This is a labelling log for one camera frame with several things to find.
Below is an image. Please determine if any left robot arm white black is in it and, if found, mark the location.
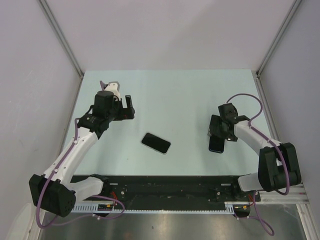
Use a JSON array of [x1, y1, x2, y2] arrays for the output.
[[29, 90, 135, 218]]

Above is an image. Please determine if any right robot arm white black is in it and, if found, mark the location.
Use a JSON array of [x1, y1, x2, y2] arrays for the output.
[[208, 103, 302, 201]]

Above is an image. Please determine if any black phone on table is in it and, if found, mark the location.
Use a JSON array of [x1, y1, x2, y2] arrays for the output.
[[141, 132, 171, 154]]

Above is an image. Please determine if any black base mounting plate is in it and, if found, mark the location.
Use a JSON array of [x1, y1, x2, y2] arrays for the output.
[[69, 174, 262, 211]]

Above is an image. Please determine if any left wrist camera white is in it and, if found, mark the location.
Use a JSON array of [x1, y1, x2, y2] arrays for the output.
[[99, 80, 121, 100]]

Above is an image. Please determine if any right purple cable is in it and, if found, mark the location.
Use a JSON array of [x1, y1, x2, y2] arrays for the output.
[[226, 93, 291, 237]]

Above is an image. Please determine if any purple cable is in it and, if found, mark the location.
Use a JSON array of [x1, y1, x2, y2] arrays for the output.
[[36, 117, 126, 230], [226, 93, 291, 237]]

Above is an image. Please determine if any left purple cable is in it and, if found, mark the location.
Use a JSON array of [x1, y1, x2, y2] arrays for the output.
[[36, 117, 126, 230]]

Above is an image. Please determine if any white slotted cable duct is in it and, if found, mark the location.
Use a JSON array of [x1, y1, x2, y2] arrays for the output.
[[71, 201, 235, 215]]

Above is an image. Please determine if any aluminium rail front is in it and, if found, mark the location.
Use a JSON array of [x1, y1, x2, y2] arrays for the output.
[[258, 183, 307, 203]]

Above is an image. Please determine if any left aluminium frame post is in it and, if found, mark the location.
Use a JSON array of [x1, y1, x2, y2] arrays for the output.
[[37, 0, 84, 79]]

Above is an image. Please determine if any aluminium frame post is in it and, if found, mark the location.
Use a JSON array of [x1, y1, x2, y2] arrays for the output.
[[37, 0, 84, 79], [255, 0, 304, 77]]

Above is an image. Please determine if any right aluminium frame post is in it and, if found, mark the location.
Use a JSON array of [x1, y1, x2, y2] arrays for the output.
[[255, 0, 304, 77]]

